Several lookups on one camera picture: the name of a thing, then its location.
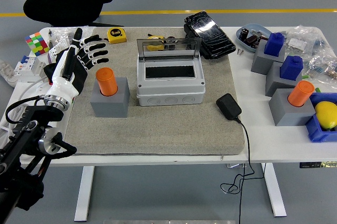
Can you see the clear plastic bag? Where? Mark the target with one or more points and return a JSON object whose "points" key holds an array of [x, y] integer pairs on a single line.
{"points": [[63, 37]]}

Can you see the grey block holder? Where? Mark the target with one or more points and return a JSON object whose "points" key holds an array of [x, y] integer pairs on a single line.
{"points": [[284, 113], [273, 84], [259, 62]]}

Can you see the white table leg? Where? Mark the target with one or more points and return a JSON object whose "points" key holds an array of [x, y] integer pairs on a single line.
{"points": [[275, 192], [84, 195]]}

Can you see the clear bag of parts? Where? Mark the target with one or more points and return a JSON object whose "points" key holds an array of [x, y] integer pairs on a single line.
{"points": [[302, 41], [323, 66]]}

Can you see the black table control panel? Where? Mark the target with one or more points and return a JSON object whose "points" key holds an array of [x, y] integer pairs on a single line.
{"points": [[316, 165]]}

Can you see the black cracked glossy case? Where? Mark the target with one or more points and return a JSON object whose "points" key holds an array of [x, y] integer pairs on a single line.
{"points": [[210, 34]]}

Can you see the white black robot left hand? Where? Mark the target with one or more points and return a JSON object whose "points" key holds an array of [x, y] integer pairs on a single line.
{"points": [[61, 76]]}

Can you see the white circuit breaker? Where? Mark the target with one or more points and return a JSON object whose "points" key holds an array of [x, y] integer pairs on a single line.
{"points": [[29, 67]]}

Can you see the black power adapter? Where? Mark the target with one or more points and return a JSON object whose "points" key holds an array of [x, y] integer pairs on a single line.
{"points": [[229, 107]]}

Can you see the grey block with round hole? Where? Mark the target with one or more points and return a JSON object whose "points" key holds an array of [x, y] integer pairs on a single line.
{"points": [[109, 105]]}

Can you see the dark capacitor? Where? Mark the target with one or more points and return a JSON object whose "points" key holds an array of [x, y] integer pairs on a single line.
{"points": [[244, 33]]}

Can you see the blue plastic bin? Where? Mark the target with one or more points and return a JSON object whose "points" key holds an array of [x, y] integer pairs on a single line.
{"points": [[316, 132]]}

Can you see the orange cylinder battery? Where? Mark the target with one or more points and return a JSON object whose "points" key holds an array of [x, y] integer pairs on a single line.
{"points": [[106, 82], [300, 93]]}

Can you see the brown electronic part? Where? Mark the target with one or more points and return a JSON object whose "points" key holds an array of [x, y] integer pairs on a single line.
{"points": [[251, 41]]}

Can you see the yellow lemon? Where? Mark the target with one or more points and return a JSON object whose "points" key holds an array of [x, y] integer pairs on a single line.
{"points": [[326, 114]]}

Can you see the blue bottle-shaped block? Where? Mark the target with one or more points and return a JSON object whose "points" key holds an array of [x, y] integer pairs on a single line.
{"points": [[291, 69], [273, 45]]}

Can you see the round yellow tape measure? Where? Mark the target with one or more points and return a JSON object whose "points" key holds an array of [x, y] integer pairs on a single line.
{"points": [[155, 37]]}

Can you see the blue-grey oval tray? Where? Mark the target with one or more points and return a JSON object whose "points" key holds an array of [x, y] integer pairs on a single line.
{"points": [[240, 40]]}

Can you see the grey electrical box clear lid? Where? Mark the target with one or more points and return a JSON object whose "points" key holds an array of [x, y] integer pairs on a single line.
{"points": [[171, 92]]}

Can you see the white purple package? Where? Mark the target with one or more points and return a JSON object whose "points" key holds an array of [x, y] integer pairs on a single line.
{"points": [[54, 51]]}

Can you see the grey-brown mat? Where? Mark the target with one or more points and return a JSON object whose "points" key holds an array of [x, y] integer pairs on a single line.
{"points": [[158, 129]]}

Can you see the large colourful puzzle cube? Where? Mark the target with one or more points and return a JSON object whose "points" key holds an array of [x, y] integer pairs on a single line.
{"points": [[37, 44]]}

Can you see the square yellow tape measure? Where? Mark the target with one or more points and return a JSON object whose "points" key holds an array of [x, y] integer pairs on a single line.
{"points": [[117, 36]]}

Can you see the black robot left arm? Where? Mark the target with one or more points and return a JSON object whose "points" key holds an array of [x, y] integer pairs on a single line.
{"points": [[23, 129]]}

